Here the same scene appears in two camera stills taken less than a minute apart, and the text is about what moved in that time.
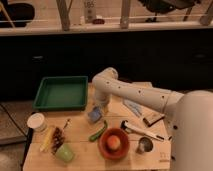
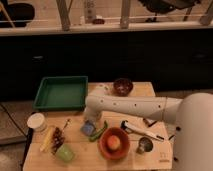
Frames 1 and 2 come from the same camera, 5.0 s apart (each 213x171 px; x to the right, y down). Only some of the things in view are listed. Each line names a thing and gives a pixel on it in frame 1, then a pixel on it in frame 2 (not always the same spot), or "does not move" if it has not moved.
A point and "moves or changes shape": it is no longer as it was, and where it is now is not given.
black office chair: x=168 y=6 does not move
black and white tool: x=140 y=131 does not move
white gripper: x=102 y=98 to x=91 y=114
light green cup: x=65 y=153 does not move
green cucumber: x=95 y=135 does not move
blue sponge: x=95 y=115 moves or changes shape
